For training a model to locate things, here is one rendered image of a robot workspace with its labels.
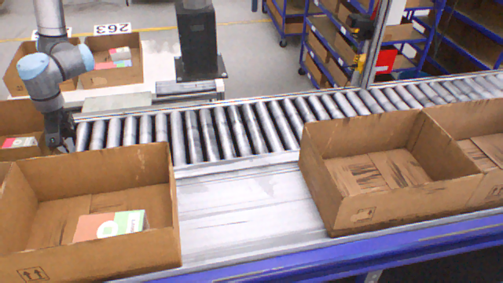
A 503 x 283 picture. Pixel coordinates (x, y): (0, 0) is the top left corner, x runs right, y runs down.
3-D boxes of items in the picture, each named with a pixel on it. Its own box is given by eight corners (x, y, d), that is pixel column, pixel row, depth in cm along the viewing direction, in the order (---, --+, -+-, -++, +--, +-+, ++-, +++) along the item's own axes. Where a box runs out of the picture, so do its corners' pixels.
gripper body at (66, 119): (76, 123, 130) (65, 96, 122) (73, 138, 124) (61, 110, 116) (54, 126, 129) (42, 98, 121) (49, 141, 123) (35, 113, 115)
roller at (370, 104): (364, 95, 179) (366, 86, 176) (422, 167, 141) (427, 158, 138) (354, 96, 178) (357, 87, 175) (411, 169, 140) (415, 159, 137)
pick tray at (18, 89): (85, 53, 198) (79, 36, 191) (76, 90, 170) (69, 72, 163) (29, 58, 193) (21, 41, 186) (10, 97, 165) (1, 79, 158)
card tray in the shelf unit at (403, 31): (336, 17, 243) (339, 2, 236) (377, 13, 249) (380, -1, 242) (364, 43, 214) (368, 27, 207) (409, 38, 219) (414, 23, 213)
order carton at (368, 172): (405, 147, 123) (421, 107, 112) (460, 215, 102) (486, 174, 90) (296, 163, 117) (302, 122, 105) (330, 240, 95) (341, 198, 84)
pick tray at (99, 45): (142, 48, 204) (139, 31, 197) (144, 83, 176) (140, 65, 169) (90, 53, 198) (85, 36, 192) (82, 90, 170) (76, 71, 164)
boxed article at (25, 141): (11, 147, 139) (6, 138, 136) (38, 145, 140) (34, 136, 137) (6, 156, 135) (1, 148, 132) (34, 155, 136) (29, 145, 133)
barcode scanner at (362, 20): (340, 34, 164) (347, 11, 158) (363, 34, 167) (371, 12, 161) (346, 40, 159) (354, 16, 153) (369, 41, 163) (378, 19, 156)
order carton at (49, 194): (176, 181, 110) (168, 139, 99) (183, 267, 88) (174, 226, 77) (38, 201, 103) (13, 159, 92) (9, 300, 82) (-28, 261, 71)
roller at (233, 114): (233, 100, 164) (224, 106, 165) (258, 182, 126) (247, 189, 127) (239, 107, 167) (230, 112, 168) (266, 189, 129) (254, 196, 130)
